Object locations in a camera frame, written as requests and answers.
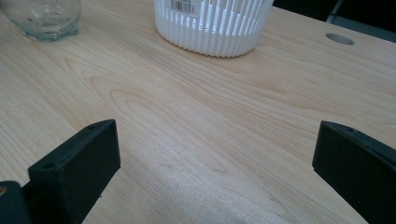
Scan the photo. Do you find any white slotted plastic basket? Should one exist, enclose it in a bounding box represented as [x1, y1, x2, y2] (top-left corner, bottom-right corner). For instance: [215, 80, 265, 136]
[153, 0, 275, 58]

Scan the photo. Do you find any clear glass jar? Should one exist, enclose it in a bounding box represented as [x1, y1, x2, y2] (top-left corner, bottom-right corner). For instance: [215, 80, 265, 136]
[0, 0, 82, 43]

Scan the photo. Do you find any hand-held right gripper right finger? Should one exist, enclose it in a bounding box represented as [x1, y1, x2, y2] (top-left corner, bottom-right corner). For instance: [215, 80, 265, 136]
[312, 120, 396, 224]

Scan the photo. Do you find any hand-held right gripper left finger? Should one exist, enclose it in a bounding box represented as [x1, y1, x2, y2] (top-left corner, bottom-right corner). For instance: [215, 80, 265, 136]
[21, 119, 121, 224]

